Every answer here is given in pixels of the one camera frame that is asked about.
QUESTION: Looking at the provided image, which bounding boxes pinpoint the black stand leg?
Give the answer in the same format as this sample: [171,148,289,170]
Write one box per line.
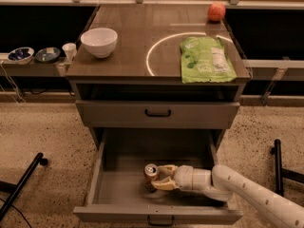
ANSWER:
[0,153,48,220]
[271,139,304,196]

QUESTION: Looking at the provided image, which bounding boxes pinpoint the orange round fruit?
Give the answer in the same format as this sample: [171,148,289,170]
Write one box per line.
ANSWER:
[207,3,226,22]

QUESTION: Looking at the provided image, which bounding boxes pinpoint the closed grey top drawer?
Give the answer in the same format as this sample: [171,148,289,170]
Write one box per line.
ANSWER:
[76,100,239,129]

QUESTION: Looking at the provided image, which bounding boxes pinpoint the black right stand leg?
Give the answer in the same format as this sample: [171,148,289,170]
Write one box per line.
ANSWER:
[271,139,304,196]

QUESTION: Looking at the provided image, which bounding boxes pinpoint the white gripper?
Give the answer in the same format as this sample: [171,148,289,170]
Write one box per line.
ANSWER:
[151,164,211,191]

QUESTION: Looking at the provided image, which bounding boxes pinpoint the open grey middle drawer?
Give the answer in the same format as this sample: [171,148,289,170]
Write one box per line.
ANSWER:
[74,128,242,226]

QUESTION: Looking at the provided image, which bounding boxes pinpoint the dark teal bowl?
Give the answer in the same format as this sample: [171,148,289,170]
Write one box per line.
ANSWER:
[35,47,61,64]

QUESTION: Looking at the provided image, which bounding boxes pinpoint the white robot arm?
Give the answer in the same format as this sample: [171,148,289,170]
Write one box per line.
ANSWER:
[143,163,304,228]

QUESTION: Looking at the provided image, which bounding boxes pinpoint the green chip bag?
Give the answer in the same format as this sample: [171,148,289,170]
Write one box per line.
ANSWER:
[180,36,237,84]

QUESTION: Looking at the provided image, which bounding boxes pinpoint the white paper cup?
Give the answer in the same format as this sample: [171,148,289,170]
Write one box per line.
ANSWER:
[62,43,77,62]

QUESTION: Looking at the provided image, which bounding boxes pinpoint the white ceramic bowl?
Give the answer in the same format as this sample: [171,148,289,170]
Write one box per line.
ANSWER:
[81,28,118,58]

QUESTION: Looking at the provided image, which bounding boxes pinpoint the grey drawer cabinet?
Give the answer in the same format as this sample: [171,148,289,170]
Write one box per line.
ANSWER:
[67,4,250,145]

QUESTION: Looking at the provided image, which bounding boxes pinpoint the low side shelf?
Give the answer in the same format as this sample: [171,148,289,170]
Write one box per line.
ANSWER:
[0,53,70,77]

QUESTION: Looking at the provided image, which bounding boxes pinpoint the blue patterned bowl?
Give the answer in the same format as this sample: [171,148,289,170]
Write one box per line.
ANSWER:
[8,47,34,65]

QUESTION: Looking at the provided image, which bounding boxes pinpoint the black left stand leg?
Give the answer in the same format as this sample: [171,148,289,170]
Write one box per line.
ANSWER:
[0,153,48,220]

